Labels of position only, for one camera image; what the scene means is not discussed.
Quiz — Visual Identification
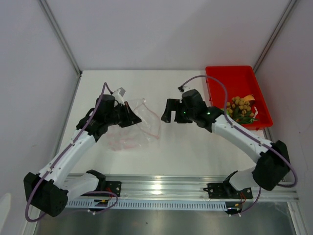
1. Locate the aluminium corner post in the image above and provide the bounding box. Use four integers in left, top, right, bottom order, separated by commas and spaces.
37, 0, 82, 77
252, 0, 300, 73

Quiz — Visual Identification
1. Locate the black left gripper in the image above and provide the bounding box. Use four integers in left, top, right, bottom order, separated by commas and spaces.
106, 101, 141, 128

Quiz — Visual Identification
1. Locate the white slotted cable duct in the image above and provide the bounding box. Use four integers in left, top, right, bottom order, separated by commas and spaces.
66, 198, 227, 211

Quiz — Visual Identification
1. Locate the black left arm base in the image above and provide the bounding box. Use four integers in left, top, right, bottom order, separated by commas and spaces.
95, 181, 122, 197

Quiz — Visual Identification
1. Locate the aluminium front rail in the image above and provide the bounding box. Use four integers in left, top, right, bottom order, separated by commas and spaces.
106, 174, 299, 202

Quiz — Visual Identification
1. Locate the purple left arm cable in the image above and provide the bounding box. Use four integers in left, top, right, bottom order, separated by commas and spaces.
25, 82, 118, 223

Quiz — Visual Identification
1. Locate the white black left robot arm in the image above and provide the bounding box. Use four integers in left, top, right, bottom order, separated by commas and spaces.
23, 94, 142, 217

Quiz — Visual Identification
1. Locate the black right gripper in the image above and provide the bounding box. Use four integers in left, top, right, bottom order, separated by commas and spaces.
161, 98, 197, 124

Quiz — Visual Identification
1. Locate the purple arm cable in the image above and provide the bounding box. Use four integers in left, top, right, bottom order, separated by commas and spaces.
178, 75, 298, 188
25, 82, 118, 223

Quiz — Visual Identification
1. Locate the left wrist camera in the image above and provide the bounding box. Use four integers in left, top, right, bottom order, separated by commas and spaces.
112, 87, 126, 105

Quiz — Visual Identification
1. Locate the brown longan fruit bunch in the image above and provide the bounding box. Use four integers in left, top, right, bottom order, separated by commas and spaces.
226, 96, 255, 116

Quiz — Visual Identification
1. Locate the aluminium corner post left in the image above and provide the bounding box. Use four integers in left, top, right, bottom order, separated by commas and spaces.
37, 0, 82, 77

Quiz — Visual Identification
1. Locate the green spring onion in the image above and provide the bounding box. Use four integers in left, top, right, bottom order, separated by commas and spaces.
226, 107, 260, 124

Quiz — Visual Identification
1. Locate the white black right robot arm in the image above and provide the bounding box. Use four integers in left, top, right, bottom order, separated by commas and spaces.
161, 89, 290, 198

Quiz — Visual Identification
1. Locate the aluminium corner post right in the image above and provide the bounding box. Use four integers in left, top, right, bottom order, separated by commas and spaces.
252, 0, 300, 73

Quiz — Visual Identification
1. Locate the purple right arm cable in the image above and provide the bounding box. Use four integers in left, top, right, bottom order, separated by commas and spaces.
178, 75, 298, 188

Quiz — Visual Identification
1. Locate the clear pink-dotted zip bag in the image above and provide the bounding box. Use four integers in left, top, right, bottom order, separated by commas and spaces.
105, 98, 161, 152

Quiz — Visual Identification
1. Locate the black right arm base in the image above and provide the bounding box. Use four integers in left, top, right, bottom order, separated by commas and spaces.
203, 183, 253, 199

